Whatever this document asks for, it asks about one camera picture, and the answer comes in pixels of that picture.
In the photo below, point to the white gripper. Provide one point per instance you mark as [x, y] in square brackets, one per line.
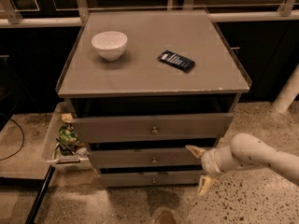
[209, 163]

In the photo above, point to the grey drawer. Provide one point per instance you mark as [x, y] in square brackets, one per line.
[150, 178]
[149, 128]
[131, 158]

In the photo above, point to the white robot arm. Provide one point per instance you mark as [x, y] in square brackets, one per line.
[245, 152]

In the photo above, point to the grey bottom drawer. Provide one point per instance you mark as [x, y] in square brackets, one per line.
[150, 178]

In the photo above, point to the grey top drawer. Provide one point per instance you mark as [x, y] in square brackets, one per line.
[149, 128]

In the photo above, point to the grey drawer cabinet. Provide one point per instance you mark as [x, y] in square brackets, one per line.
[138, 84]

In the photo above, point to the dark blue snack packet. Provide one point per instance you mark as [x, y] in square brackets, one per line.
[175, 60]

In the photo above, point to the green snack bag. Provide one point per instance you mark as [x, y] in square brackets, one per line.
[67, 135]

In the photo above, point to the white ceramic bowl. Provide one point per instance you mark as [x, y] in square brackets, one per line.
[110, 45]

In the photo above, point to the black metal bar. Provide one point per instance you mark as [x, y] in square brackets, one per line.
[40, 196]

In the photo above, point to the white pipe post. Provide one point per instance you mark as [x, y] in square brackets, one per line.
[288, 93]

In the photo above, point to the metal railing frame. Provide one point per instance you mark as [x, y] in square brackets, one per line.
[54, 13]

